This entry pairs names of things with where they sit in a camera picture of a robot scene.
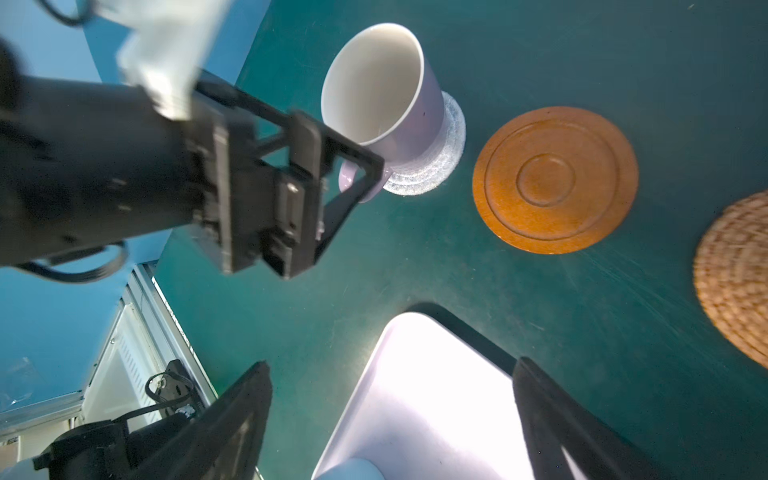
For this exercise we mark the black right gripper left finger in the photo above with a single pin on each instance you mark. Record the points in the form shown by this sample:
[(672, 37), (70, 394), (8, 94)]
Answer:
[(225, 441)]

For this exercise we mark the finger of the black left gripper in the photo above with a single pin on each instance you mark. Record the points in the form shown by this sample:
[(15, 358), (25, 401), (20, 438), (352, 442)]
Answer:
[(362, 180)]

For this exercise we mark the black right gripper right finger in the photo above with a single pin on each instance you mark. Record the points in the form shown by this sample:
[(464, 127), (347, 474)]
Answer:
[(566, 441)]

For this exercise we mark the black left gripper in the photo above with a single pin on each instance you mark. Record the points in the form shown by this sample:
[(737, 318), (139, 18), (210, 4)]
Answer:
[(85, 167)]

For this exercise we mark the lilac ceramic mug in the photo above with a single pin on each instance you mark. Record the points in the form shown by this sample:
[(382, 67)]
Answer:
[(381, 93)]

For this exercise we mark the tan woven rattan coaster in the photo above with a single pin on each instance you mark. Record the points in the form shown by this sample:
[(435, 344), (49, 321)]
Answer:
[(730, 275)]

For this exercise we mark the large brown wooden coaster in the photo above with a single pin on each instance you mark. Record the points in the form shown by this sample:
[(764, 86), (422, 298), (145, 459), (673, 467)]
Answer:
[(555, 180)]

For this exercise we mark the lilac plastic tray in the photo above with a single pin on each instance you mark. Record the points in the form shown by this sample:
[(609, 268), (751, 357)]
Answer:
[(430, 406)]

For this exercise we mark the white woven rope coaster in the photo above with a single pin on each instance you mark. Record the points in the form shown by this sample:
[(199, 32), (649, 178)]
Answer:
[(437, 163)]

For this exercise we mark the front aluminium base frame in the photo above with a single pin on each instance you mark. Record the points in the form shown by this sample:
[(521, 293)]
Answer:
[(72, 355)]

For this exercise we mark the cream mug blue handle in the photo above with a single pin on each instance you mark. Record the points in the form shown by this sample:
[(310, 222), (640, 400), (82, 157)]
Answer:
[(352, 469)]

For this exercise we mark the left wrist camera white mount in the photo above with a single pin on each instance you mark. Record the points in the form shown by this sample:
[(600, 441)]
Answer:
[(168, 42)]

